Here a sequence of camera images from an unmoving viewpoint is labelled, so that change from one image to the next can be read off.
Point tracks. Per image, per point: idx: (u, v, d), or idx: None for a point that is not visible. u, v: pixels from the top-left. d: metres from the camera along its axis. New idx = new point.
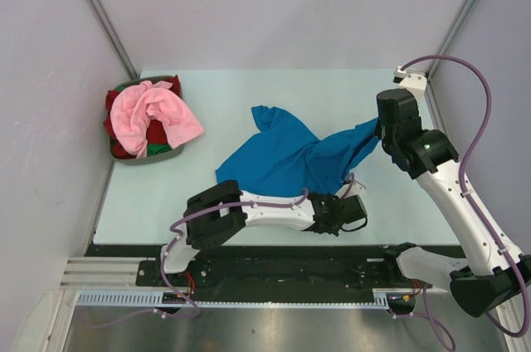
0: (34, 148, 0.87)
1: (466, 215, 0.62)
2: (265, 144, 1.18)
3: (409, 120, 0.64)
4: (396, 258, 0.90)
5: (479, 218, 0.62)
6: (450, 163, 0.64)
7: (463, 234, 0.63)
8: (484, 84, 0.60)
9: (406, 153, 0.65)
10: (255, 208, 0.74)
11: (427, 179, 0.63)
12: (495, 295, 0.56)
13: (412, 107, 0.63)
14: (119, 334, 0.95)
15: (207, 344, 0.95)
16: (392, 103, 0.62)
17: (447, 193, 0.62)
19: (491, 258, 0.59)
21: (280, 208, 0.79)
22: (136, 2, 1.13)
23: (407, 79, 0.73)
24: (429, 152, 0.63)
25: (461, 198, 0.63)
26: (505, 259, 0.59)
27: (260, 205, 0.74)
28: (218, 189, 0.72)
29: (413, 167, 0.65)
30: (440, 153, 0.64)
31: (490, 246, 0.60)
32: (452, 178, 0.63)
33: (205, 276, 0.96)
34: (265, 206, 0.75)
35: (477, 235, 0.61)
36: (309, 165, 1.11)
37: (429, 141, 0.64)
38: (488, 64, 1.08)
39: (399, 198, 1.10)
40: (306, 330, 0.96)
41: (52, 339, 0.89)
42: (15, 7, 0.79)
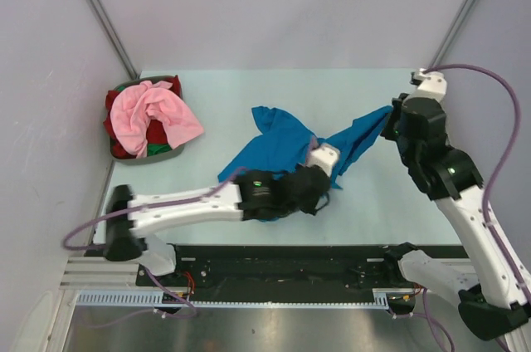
0: (34, 148, 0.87)
1: (488, 246, 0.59)
2: (266, 145, 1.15)
3: (436, 139, 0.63)
4: (398, 261, 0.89)
5: (499, 250, 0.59)
6: (474, 192, 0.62)
7: (481, 266, 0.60)
8: (515, 104, 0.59)
9: (428, 176, 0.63)
10: (148, 212, 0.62)
11: (449, 205, 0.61)
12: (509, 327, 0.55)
13: (442, 126, 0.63)
14: (119, 334, 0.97)
15: (207, 344, 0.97)
16: (427, 124, 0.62)
17: (470, 222, 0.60)
19: (509, 292, 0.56)
21: (187, 204, 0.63)
22: (136, 2, 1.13)
23: (428, 81, 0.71)
24: (453, 176, 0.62)
25: (484, 228, 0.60)
26: (523, 294, 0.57)
27: (151, 208, 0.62)
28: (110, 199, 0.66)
29: (435, 191, 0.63)
30: (462, 178, 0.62)
31: (509, 280, 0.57)
32: (475, 207, 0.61)
33: (205, 276, 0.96)
34: (163, 207, 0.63)
35: (497, 267, 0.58)
36: None
37: (452, 165, 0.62)
38: (488, 65, 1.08)
39: (399, 199, 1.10)
40: (305, 330, 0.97)
41: (52, 339, 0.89)
42: (14, 7, 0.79)
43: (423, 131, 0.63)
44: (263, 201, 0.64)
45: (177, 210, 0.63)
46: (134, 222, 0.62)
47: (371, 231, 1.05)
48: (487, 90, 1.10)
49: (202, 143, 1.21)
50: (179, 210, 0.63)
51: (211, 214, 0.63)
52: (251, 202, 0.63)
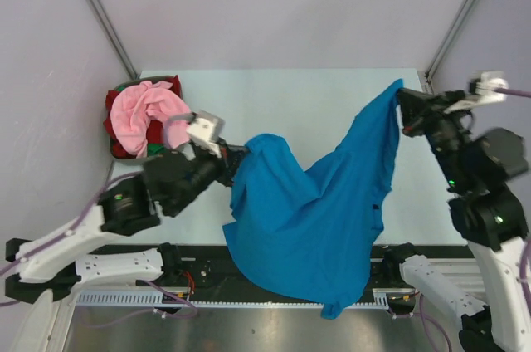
0: (35, 147, 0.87)
1: (513, 296, 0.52)
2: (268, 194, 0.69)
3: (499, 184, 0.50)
4: (400, 266, 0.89)
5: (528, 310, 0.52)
6: (516, 244, 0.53)
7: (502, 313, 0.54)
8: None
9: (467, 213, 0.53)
10: (26, 262, 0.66)
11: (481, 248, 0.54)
12: None
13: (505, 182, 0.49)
14: (119, 333, 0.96)
15: (207, 344, 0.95)
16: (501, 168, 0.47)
17: (504, 277, 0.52)
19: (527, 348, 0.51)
21: (54, 245, 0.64)
22: (136, 2, 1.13)
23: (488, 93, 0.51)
24: (499, 228, 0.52)
25: (517, 285, 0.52)
26: None
27: (29, 257, 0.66)
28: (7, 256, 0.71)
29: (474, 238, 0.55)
30: (509, 228, 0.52)
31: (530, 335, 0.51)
32: (513, 261, 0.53)
33: (205, 276, 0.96)
34: (39, 253, 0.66)
35: (520, 321, 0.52)
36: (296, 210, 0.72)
37: (503, 212, 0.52)
38: (489, 64, 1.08)
39: (401, 197, 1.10)
40: (306, 330, 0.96)
41: (52, 339, 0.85)
42: (14, 7, 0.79)
43: (491, 175, 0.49)
44: (126, 213, 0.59)
45: (46, 255, 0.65)
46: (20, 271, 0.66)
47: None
48: None
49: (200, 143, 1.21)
50: (51, 252, 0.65)
51: (84, 244, 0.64)
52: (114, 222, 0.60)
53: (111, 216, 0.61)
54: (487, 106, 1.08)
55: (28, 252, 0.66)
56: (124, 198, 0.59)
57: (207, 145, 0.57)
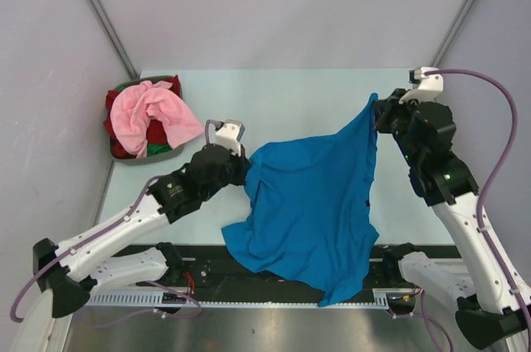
0: (35, 148, 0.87)
1: (481, 250, 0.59)
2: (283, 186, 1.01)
3: (440, 147, 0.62)
4: (397, 261, 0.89)
5: (494, 259, 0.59)
6: (470, 197, 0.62)
7: (474, 268, 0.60)
8: (509, 100, 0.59)
9: (425, 180, 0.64)
10: (77, 253, 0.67)
11: (443, 209, 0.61)
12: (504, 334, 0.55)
13: (449, 139, 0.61)
14: (119, 333, 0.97)
15: (207, 344, 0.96)
16: (431, 126, 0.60)
17: (465, 228, 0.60)
19: (503, 296, 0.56)
21: (109, 232, 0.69)
22: (136, 2, 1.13)
23: (426, 81, 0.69)
24: (449, 183, 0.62)
25: (479, 234, 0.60)
26: (517, 300, 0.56)
27: (79, 248, 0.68)
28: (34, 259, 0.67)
29: (434, 202, 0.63)
30: (460, 183, 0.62)
31: (503, 286, 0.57)
32: (470, 212, 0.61)
33: (205, 276, 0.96)
34: (90, 242, 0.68)
35: (492, 272, 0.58)
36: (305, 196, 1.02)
37: (452, 172, 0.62)
38: (488, 64, 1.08)
39: (401, 197, 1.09)
40: (306, 330, 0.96)
41: (52, 339, 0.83)
42: (14, 7, 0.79)
43: (429, 137, 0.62)
44: (177, 201, 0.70)
45: (99, 242, 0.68)
46: (68, 266, 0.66)
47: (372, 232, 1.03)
48: (484, 92, 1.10)
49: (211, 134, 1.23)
50: (105, 239, 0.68)
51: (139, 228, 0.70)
52: (170, 204, 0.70)
53: (163, 202, 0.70)
54: (486, 106, 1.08)
55: (78, 244, 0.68)
56: (173, 185, 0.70)
57: (232, 141, 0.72)
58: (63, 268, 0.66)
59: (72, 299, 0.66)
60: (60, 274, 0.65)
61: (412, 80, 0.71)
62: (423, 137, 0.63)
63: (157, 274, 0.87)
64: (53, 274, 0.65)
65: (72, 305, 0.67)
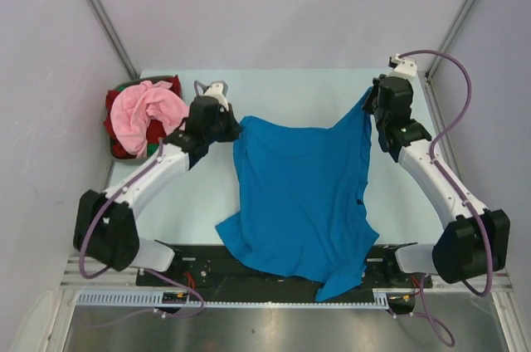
0: (35, 147, 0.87)
1: (434, 176, 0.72)
2: (270, 156, 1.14)
3: (401, 110, 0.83)
4: (395, 253, 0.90)
5: (447, 183, 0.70)
6: (422, 143, 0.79)
7: (436, 195, 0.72)
8: (466, 77, 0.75)
9: (389, 138, 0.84)
10: (129, 191, 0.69)
11: (403, 154, 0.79)
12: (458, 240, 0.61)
13: (406, 101, 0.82)
14: (119, 334, 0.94)
15: (207, 344, 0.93)
16: (391, 92, 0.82)
17: (419, 161, 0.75)
19: (455, 207, 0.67)
21: (150, 171, 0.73)
22: (136, 2, 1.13)
23: (401, 65, 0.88)
24: (405, 135, 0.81)
25: (431, 165, 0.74)
26: (468, 208, 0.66)
27: (130, 185, 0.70)
28: (83, 212, 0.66)
29: (397, 154, 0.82)
30: (417, 136, 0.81)
31: (455, 199, 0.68)
32: (423, 151, 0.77)
33: (205, 275, 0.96)
34: (136, 182, 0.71)
35: (445, 191, 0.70)
36: (292, 168, 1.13)
37: (408, 129, 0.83)
38: (488, 64, 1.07)
39: (399, 196, 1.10)
40: (307, 330, 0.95)
41: (52, 339, 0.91)
42: (14, 8, 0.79)
43: (390, 100, 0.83)
44: (192, 144, 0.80)
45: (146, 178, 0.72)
46: (127, 200, 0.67)
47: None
48: (484, 90, 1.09)
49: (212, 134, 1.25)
50: (148, 178, 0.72)
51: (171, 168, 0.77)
52: (186, 146, 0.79)
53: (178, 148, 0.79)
54: (487, 105, 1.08)
55: (128, 183, 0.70)
56: (183, 135, 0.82)
57: (218, 96, 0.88)
58: (124, 202, 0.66)
59: (129, 245, 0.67)
60: (125, 207, 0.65)
61: (391, 64, 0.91)
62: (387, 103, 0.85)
63: (165, 265, 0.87)
64: (114, 209, 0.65)
65: (129, 252, 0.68)
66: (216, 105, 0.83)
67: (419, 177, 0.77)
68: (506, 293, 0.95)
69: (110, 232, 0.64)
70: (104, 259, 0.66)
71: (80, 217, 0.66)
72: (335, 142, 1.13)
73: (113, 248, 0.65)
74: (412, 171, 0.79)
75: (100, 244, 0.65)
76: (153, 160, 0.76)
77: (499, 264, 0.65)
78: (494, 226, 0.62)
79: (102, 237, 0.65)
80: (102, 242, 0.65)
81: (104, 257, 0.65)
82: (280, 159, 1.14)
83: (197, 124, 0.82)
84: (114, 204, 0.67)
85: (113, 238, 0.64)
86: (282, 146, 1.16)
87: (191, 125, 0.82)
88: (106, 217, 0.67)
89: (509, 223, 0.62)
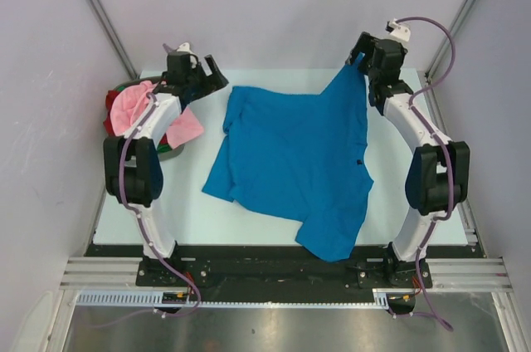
0: (34, 147, 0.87)
1: (409, 117, 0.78)
2: (257, 111, 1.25)
3: (390, 70, 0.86)
4: (392, 245, 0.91)
5: (420, 119, 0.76)
6: (404, 95, 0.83)
7: (410, 135, 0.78)
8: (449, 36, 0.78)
9: (376, 94, 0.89)
10: (143, 129, 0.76)
11: (387, 105, 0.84)
12: (422, 162, 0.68)
13: (395, 61, 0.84)
14: (119, 334, 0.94)
15: (207, 344, 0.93)
16: (382, 52, 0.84)
17: (398, 108, 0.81)
19: (424, 139, 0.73)
21: (153, 114, 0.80)
22: (137, 3, 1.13)
23: (397, 30, 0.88)
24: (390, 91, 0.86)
25: (408, 110, 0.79)
26: (436, 139, 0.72)
27: (143, 125, 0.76)
28: (109, 154, 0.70)
29: (382, 108, 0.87)
30: (400, 90, 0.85)
31: (424, 134, 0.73)
32: (404, 100, 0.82)
33: (205, 276, 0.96)
34: (146, 122, 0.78)
35: (417, 127, 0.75)
36: (280, 123, 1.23)
37: (394, 86, 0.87)
38: (487, 63, 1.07)
39: (399, 193, 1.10)
40: (307, 330, 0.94)
41: (52, 339, 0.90)
42: (15, 9, 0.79)
43: (381, 61, 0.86)
44: (179, 91, 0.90)
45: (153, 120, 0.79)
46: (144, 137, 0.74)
47: (367, 221, 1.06)
48: (484, 90, 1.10)
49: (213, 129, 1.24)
50: (155, 117, 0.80)
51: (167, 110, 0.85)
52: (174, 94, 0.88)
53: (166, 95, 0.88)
54: (488, 105, 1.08)
55: (140, 124, 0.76)
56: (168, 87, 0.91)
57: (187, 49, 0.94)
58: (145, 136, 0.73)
59: (157, 175, 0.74)
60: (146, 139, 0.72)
61: (388, 28, 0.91)
62: (379, 63, 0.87)
63: (168, 250, 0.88)
64: (138, 143, 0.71)
65: (158, 182, 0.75)
66: (188, 54, 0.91)
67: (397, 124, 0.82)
68: (506, 293, 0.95)
69: (139, 165, 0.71)
70: (138, 193, 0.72)
71: (107, 162, 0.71)
72: (330, 104, 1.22)
73: (145, 178, 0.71)
74: (393, 119, 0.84)
75: (134, 179, 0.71)
76: (151, 105, 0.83)
77: (461, 193, 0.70)
78: (455, 153, 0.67)
79: (133, 174, 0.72)
80: (135, 176, 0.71)
81: (138, 191, 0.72)
82: (269, 114, 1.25)
83: (177, 74, 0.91)
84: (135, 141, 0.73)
85: (145, 168, 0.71)
86: (270, 102, 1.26)
87: (172, 77, 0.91)
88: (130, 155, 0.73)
89: (470, 152, 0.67)
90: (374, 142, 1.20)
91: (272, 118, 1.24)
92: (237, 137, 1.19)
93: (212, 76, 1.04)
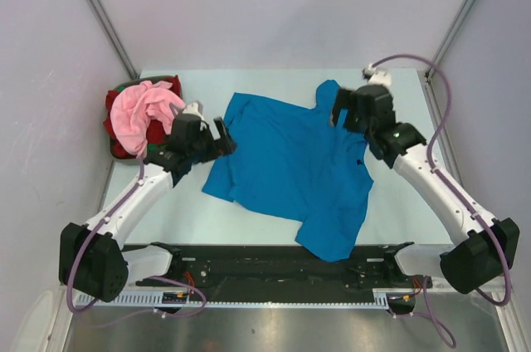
0: (35, 147, 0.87)
1: (437, 188, 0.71)
2: (256, 113, 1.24)
3: (383, 114, 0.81)
4: (395, 256, 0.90)
5: (452, 193, 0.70)
6: (418, 149, 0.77)
7: (440, 207, 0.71)
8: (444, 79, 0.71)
9: (382, 144, 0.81)
10: (111, 220, 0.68)
11: (400, 162, 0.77)
12: (473, 257, 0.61)
13: (387, 104, 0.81)
14: (119, 334, 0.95)
15: (207, 344, 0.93)
16: (370, 96, 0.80)
17: (419, 171, 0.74)
19: (465, 223, 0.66)
21: (132, 197, 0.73)
22: (136, 3, 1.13)
23: (377, 75, 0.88)
24: (398, 139, 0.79)
25: (432, 174, 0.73)
26: (478, 222, 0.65)
27: (113, 214, 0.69)
28: (64, 251, 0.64)
29: (394, 159, 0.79)
30: (411, 139, 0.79)
31: (463, 212, 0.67)
32: (421, 158, 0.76)
33: (205, 276, 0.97)
34: (118, 210, 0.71)
35: (451, 204, 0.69)
36: (280, 124, 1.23)
37: (399, 132, 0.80)
38: (488, 64, 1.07)
39: (397, 194, 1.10)
40: (307, 330, 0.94)
41: (52, 339, 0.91)
42: (14, 10, 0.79)
43: (372, 106, 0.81)
44: (174, 162, 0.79)
45: (127, 205, 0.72)
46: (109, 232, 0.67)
47: (367, 221, 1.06)
48: (485, 91, 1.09)
49: (212, 129, 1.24)
50: (131, 202, 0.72)
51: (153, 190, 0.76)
52: (167, 164, 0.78)
53: (164, 164, 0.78)
54: (489, 106, 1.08)
55: (109, 212, 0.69)
56: (164, 153, 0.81)
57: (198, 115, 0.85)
58: (107, 233, 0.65)
59: (117, 275, 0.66)
60: (109, 237, 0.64)
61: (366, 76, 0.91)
62: (369, 110, 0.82)
63: (165, 267, 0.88)
64: (98, 242, 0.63)
65: (118, 281, 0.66)
66: (199, 122, 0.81)
67: (423, 191, 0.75)
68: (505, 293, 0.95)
69: (95, 262, 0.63)
70: (90, 291, 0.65)
71: (61, 253, 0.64)
72: (327, 109, 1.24)
73: (99, 281, 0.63)
74: (414, 181, 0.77)
75: (87, 276, 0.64)
76: (134, 183, 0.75)
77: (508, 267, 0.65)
78: (506, 237, 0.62)
79: (89, 268, 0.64)
80: (90, 276, 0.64)
81: (90, 290, 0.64)
82: (268, 116, 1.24)
83: (179, 139, 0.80)
84: (98, 236, 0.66)
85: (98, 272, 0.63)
86: (270, 105, 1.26)
87: (173, 143, 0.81)
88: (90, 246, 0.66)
89: (518, 230, 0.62)
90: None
91: (272, 118, 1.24)
92: (236, 139, 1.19)
93: (220, 139, 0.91)
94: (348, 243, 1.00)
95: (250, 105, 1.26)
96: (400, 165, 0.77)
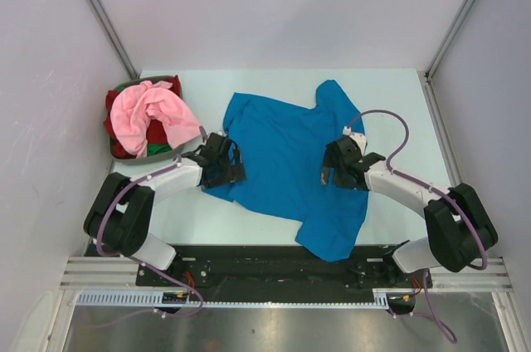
0: (35, 148, 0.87)
1: (398, 182, 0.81)
2: (256, 113, 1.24)
3: (349, 153, 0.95)
4: (392, 255, 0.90)
5: (411, 181, 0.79)
6: (379, 163, 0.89)
7: (408, 198, 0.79)
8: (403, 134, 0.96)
9: (353, 173, 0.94)
10: (152, 178, 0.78)
11: (368, 178, 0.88)
12: (438, 221, 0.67)
13: (348, 143, 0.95)
14: (119, 334, 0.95)
15: (207, 344, 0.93)
16: (334, 143, 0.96)
17: (382, 178, 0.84)
19: (425, 197, 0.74)
21: (168, 173, 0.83)
22: (136, 3, 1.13)
23: (354, 136, 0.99)
24: (363, 164, 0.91)
25: (392, 174, 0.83)
26: (436, 193, 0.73)
27: (153, 177, 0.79)
28: (103, 195, 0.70)
29: (366, 182, 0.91)
30: (372, 159, 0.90)
31: (421, 190, 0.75)
32: (382, 168, 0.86)
33: (205, 276, 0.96)
34: (158, 176, 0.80)
35: (412, 188, 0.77)
36: (280, 124, 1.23)
37: (364, 159, 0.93)
38: (488, 64, 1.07)
39: None
40: (308, 330, 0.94)
41: (52, 339, 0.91)
42: (14, 10, 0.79)
43: (338, 149, 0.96)
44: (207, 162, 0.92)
45: (164, 176, 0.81)
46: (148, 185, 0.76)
47: (367, 221, 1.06)
48: (484, 92, 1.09)
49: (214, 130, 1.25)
50: (168, 174, 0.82)
51: (180, 178, 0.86)
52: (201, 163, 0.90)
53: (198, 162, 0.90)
54: (488, 107, 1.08)
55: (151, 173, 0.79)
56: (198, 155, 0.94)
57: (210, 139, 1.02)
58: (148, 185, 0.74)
59: (138, 232, 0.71)
60: (147, 188, 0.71)
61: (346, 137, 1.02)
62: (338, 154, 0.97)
63: (165, 264, 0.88)
64: (137, 191, 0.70)
65: (137, 238, 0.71)
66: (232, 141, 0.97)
67: (395, 193, 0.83)
68: (506, 293, 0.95)
69: (126, 214, 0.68)
70: (111, 244, 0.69)
71: (101, 196, 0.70)
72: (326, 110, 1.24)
73: (124, 231, 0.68)
74: (388, 188, 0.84)
75: (114, 227, 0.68)
76: (172, 163, 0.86)
77: (489, 234, 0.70)
78: (463, 198, 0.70)
79: (118, 221, 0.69)
80: (117, 226, 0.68)
81: (112, 242, 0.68)
82: (268, 116, 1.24)
83: (212, 150, 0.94)
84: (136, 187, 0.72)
85: (127, 221, 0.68)
86: (269, 105, 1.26)
87: (206, 152, 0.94)
88: (123, 202, 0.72)
89: (471, 189, 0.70)
90: (375, 144, 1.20)
91: (272, 118, 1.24)
92: (237, 139, 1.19)
93: (236, 168, 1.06)
94: (345, 244, 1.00)
95: (250, 105, 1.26)
96: (370, 180, 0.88)
